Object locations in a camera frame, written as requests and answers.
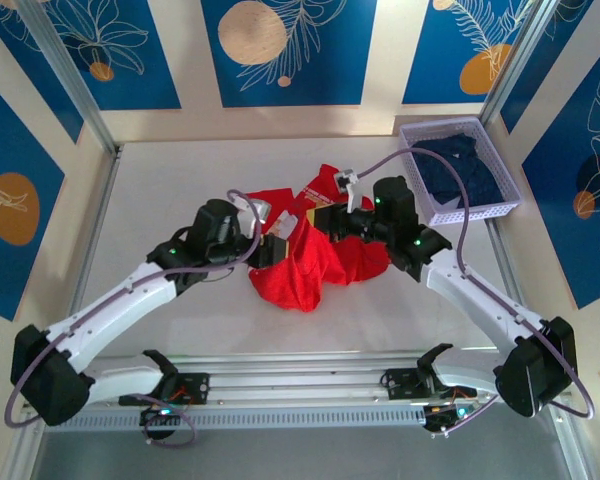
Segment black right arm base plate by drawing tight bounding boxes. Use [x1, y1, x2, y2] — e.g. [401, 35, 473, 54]
[384, 367, 479, 401]

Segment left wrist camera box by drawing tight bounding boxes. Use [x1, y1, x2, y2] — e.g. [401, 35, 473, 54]
[234, 194, 272, 225]

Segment grey slotted cable duct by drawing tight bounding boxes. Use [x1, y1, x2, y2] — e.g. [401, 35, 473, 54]
[42, 405, 429, 432]

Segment red printed t-shirt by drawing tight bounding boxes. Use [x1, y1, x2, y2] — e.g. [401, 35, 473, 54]
[248, 163, 392, 313]

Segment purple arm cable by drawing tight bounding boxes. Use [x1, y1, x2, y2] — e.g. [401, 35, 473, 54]
[354, 147, 595, 436]
[4, 188, 261, 448]

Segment aluminium table side rail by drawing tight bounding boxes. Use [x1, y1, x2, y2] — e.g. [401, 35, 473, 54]
[52, 142, 126, 351]
[484, 217, 546, 331]

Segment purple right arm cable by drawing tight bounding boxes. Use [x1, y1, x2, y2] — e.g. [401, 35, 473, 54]
[354, 147, 595, 436]

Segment aluminium rail frame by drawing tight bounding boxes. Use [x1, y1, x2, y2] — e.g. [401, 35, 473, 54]
[22, 349, 574, 416]

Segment aluminium corner post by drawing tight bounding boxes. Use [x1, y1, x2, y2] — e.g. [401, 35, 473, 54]
[15, 0, 124, 157]
[465, 0, 556, 151]

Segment navy blue garment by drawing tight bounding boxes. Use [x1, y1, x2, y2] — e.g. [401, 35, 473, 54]
[410, 134, 506, 209]

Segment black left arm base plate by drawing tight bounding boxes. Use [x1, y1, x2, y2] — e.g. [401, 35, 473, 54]
[118, 372, 210, 406]

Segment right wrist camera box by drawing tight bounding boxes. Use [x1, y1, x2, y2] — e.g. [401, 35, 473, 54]
[333, 169, 362, 211]

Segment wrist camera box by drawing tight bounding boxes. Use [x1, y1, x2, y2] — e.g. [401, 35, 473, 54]
[234, 194, 272, 225]
[333, 169, 362, 211]

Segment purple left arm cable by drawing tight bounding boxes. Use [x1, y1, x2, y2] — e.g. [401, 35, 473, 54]
[4, 188, 261, 448]

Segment lavender perforated plastic basket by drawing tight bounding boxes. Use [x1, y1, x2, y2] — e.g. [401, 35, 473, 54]
[398, 116, 524, 227]

